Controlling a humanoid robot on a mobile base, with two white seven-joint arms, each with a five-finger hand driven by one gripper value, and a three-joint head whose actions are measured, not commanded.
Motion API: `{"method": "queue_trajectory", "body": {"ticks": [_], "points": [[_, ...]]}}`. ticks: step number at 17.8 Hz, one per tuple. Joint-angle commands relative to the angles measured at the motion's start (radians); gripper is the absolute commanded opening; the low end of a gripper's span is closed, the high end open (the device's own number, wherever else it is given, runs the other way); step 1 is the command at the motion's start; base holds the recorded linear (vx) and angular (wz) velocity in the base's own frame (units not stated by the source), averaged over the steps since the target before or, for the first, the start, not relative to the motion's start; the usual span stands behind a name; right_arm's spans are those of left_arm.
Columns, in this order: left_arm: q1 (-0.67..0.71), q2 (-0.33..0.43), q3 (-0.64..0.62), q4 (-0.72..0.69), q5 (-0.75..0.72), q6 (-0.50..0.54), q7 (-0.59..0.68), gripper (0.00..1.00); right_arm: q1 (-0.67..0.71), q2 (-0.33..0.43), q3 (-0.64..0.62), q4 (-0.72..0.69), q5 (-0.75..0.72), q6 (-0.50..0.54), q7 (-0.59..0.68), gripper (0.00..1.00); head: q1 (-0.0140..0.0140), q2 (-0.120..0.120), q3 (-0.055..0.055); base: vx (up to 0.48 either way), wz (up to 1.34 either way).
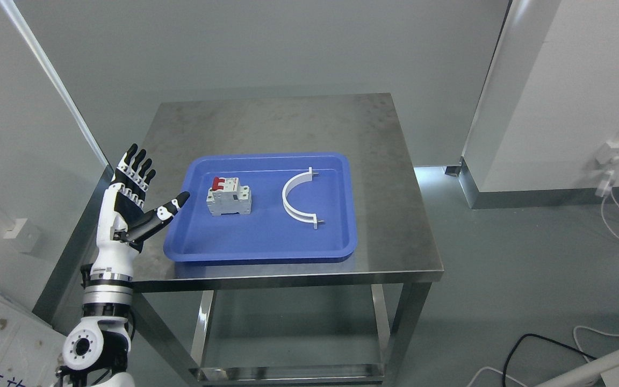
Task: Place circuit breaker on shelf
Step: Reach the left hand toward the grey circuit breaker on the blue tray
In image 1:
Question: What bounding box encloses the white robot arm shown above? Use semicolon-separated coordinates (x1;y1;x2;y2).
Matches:
55;144;190;386

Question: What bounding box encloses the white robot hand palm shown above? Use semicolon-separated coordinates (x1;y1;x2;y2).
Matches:
91;183;144;278

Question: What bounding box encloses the stainless steel table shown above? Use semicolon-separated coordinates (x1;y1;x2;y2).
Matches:
133;93;444;386

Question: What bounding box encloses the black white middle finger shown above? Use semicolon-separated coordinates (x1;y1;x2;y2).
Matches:
127;157;152;205

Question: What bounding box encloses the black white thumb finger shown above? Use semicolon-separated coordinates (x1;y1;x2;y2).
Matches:
125;191;191;243

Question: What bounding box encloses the white wall power adapter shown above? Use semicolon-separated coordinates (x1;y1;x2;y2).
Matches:
595;140;619;198

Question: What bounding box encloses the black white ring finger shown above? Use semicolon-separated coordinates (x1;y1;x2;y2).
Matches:
120;149;147;197

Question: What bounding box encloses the blue plastic tray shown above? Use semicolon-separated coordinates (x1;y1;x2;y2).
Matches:
163;152;358;265

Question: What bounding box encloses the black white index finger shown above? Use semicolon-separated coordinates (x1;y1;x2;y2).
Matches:
134;169;156;209

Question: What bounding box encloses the white wall socket box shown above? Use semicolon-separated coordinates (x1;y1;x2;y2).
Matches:
3;218;41;253

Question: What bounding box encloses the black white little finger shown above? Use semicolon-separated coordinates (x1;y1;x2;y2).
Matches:
114;143;138;186

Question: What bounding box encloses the white curved plastic bracket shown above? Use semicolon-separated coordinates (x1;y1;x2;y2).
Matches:
280;166;325;231

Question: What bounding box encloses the black cable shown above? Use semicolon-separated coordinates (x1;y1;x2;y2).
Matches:
502;332;619;387

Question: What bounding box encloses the grey red circuit breaker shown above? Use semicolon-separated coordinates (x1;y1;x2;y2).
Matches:
206;176;251;216

